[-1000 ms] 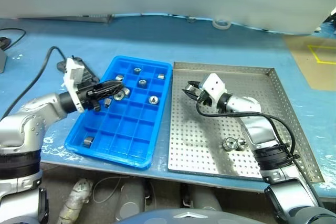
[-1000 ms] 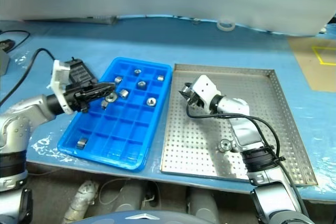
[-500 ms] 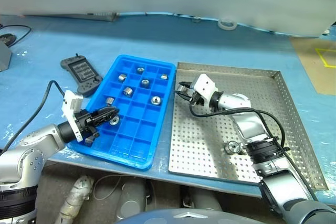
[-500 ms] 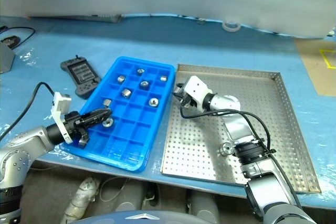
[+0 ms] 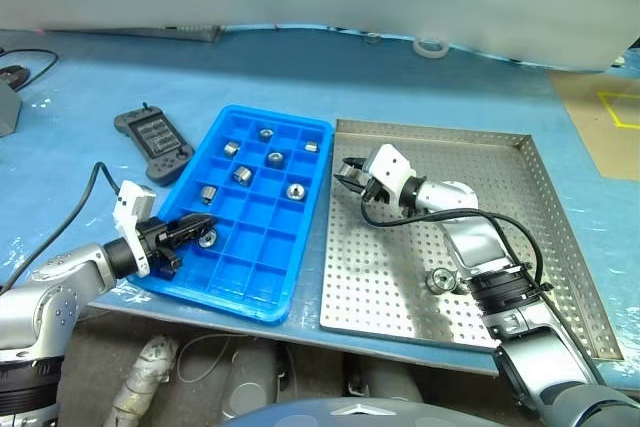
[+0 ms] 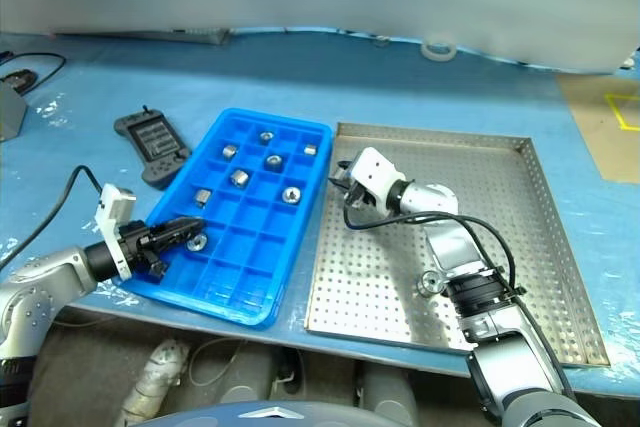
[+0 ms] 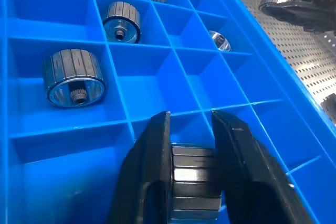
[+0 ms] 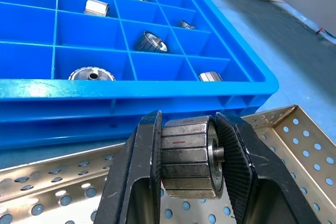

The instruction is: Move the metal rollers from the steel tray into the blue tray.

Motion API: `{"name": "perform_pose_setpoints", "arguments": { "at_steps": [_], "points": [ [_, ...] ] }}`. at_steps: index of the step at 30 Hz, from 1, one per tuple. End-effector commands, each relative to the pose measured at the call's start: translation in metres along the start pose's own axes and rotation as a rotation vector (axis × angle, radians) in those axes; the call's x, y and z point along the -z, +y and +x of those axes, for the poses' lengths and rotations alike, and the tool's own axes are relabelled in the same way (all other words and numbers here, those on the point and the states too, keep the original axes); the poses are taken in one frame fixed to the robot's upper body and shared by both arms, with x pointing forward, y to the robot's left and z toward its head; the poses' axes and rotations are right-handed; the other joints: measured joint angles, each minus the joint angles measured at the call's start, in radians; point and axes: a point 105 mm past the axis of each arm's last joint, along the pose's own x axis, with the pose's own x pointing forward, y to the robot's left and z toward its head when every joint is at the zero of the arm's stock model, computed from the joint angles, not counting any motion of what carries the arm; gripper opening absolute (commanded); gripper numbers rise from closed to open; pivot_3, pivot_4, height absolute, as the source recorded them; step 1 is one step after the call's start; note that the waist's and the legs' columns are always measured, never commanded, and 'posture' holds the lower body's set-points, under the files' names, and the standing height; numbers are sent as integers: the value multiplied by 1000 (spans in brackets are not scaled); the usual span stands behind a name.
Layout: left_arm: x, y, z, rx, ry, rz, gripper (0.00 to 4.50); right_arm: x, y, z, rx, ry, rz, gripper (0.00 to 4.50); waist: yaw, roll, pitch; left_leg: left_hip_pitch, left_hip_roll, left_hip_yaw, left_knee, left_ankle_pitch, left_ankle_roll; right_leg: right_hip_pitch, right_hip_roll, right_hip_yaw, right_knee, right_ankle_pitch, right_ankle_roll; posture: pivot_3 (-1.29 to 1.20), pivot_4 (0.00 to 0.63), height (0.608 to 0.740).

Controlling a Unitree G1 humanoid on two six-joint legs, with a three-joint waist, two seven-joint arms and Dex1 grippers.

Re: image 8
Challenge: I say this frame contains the blue plastic compartment tray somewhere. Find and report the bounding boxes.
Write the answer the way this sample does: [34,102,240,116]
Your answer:
[0,0,279,151]

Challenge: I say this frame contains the thin black cable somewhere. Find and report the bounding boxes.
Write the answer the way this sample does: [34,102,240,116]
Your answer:
[314,27,336,42]

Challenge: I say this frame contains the small metal bracket part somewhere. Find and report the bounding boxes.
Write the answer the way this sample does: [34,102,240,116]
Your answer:
[83,0,110,17]

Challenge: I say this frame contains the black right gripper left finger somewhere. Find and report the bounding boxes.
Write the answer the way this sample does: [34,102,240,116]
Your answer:
[93,110,163,224]

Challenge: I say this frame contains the perforated steel tray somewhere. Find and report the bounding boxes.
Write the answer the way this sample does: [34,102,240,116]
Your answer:
[0,104,336,224]

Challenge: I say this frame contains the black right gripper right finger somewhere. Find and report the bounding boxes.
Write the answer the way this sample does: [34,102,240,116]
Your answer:
[214,112,322,224]

